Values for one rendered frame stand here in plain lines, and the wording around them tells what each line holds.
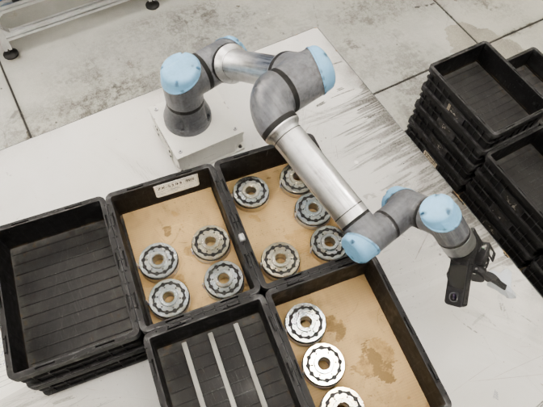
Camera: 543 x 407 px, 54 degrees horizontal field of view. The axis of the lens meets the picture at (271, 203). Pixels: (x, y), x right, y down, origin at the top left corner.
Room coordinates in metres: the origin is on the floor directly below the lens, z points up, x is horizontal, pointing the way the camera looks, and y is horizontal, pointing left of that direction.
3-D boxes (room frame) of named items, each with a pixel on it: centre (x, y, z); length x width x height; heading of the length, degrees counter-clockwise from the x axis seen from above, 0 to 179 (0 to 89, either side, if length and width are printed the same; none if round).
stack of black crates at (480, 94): (1.43, -0.83, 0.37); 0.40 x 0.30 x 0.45; 31
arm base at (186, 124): (1.05, 0.28, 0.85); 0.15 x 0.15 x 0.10
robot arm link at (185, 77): (1.06, 0.27, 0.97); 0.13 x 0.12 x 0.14; 132
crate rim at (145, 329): (0.56, 0.23, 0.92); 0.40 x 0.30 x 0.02; 23
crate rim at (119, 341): (0.44, 0.50, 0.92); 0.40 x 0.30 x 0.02; 23
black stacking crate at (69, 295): (0.44, 0.50, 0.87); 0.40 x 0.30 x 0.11; 23
